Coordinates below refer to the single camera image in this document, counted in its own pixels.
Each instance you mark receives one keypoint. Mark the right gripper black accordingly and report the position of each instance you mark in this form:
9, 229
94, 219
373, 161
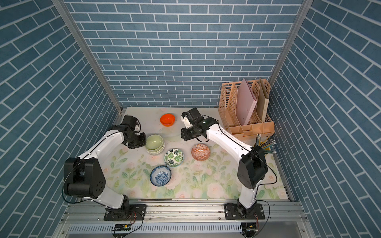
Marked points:
186, 137

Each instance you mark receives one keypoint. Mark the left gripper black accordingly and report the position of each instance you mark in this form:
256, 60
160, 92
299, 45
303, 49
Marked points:
143, 141

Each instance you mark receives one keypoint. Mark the light green bowl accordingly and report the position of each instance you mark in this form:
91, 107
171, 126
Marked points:
154, 142

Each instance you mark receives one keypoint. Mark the cream bowl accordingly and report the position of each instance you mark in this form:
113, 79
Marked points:
163, 146

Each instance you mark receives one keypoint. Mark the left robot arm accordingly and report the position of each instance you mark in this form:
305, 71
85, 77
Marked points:
83, 175

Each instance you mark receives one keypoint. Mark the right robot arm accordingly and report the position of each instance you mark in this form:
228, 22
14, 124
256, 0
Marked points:
252, 166

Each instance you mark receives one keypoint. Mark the red pattern bowl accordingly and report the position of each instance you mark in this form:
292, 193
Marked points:
200, 152

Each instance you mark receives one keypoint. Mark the orange bowl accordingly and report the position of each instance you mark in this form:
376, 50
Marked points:
167, 120

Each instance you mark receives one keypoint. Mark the white bowl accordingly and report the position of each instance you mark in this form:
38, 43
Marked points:
156, 152

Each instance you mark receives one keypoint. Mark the green leaf pattern bowl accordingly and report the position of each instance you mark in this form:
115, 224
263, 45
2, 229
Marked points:
174, 157

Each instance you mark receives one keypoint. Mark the peach file organizer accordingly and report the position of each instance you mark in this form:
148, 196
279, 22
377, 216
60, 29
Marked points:
227, 112

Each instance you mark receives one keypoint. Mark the floral table mat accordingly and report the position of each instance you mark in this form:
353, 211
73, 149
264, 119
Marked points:
128, 171

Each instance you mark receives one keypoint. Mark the pink folder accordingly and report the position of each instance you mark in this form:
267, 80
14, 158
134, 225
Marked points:
246, 103

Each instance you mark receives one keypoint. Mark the blue floral bowl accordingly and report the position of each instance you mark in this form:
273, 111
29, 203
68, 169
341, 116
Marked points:
160, 175

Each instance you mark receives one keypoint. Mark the yellow pencil cup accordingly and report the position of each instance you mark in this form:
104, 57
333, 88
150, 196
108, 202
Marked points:
262, 146

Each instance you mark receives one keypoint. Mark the beige folder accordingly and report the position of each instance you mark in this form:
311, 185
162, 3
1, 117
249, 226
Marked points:
263, 101

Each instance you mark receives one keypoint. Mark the green circuit board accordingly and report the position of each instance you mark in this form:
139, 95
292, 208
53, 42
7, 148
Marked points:
122, 228

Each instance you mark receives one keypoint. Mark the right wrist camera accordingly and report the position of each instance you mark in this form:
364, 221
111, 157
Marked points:
187, 120

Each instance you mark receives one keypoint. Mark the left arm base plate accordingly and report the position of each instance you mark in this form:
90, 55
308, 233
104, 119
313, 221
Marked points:
134, 212

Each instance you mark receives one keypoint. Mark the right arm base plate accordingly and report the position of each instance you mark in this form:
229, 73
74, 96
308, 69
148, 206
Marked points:
237, 211

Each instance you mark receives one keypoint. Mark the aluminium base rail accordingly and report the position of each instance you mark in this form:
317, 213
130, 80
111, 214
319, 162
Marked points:
185, 218

